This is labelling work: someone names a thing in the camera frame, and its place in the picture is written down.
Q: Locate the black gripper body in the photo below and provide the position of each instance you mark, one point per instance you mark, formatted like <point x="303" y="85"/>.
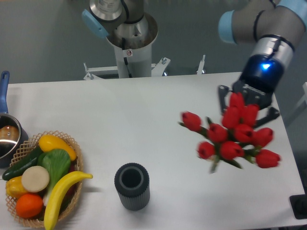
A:
<point x="259" y="80"/>

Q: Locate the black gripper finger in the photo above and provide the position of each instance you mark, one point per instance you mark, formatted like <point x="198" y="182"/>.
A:
<point x="272" y="114"/>
<point x="223" y="92"/>

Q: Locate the red tulip bouquet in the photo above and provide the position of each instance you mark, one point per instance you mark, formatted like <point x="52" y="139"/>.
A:
<point x="235" y="137"/>

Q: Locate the dark grey ribbed vase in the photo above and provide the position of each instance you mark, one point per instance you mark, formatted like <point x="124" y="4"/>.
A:
<point x="132" y="183"/>

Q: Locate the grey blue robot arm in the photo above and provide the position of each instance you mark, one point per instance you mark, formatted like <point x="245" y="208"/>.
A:
<point x="275" y="26"/>

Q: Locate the black device at edge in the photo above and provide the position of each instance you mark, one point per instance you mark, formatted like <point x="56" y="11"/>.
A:
<point x="299" y="206"/>

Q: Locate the green bok choy toy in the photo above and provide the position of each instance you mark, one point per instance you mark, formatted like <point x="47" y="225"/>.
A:
<point x="57" y="163"/>

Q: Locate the yellow plastic squash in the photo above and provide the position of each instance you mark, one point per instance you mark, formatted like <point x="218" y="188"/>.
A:
<point x="50" y="142"/>

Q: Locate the woven wicker basket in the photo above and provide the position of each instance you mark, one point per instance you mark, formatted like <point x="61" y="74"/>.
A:
<point x="68" y="203"/>

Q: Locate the yellow plastic banana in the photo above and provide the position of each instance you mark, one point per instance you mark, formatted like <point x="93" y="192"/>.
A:
<point x="57" y="195"/>

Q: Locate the green plastic cucumber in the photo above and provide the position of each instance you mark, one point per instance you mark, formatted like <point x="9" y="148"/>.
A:
<point x="22" y="165"/>

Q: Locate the beige round slice toy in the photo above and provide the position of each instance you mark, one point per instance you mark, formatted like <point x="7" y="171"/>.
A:
<point x="35" y="179"/>

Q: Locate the orange plastic orange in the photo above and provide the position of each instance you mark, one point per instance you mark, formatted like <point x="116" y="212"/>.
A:
<point x="29" y="205"/>

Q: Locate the yellow bell pepper toy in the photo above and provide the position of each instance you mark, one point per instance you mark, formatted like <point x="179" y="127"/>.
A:
<point x="15" y="188"/>

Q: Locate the white frame at right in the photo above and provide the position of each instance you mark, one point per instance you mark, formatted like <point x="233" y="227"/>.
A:
<point x="299" y="107"/>

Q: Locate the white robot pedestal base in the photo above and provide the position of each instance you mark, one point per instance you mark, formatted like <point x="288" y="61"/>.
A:
<point x="132" y="44"/>

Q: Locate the blue handled saucepan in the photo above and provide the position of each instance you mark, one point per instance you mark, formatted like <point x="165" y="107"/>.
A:
<point x="12" y="135"/>

